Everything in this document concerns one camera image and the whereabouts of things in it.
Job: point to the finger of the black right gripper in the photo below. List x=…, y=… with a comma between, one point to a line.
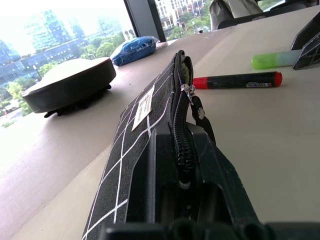
x=310, y=56
x=305, y=32

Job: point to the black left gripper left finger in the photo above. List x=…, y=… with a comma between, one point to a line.
x=142, y=190

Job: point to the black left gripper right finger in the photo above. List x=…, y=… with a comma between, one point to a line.
x=220, y=190

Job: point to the black grid zipper pouch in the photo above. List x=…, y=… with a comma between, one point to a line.
x=147, y=117

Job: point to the green highlighter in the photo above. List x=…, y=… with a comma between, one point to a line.
x=266, y=60

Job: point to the red marker with black barrel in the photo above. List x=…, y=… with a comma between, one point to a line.
x=237, y=81

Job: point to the black chair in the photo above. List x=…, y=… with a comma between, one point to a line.
x=240, y=22

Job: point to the grey garment on chair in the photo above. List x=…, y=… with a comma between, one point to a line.
x=225, y=10

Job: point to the dark round robot vacuum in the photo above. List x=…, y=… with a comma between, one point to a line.
x=70, y=85

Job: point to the blue cloth bundle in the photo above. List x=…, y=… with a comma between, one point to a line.
x=133, y=51

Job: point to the dark window frame post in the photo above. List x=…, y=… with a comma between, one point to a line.
x=145, y=17

